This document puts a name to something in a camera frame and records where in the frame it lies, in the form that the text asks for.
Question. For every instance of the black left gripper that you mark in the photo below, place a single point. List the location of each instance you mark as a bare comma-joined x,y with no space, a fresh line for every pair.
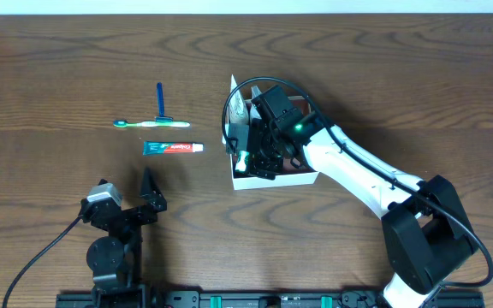
132,215

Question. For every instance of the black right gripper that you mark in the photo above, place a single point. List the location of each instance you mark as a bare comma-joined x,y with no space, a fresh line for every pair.
258,162

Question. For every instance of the green white soap packet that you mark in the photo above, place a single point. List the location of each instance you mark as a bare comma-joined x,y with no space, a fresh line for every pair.
241,165

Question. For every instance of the white conditioner tube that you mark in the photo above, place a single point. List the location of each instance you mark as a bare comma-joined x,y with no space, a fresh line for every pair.
237,110

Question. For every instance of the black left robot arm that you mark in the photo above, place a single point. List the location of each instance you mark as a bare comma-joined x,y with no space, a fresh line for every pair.
115,259

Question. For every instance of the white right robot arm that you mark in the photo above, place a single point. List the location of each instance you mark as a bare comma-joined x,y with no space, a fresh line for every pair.
426,231

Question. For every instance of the white box with pink interior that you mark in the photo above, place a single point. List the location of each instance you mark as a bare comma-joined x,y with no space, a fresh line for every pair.
288,178

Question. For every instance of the green red toothpaste tube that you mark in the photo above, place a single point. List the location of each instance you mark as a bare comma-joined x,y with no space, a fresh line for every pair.
155,148

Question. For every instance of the blue disposable razor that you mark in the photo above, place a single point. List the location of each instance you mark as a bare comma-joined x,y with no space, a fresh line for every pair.
161,117

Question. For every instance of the green white toothbrush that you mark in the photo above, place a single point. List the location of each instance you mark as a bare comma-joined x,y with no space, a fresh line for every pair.
124,124

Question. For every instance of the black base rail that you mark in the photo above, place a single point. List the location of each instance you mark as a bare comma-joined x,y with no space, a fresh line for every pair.
193,299

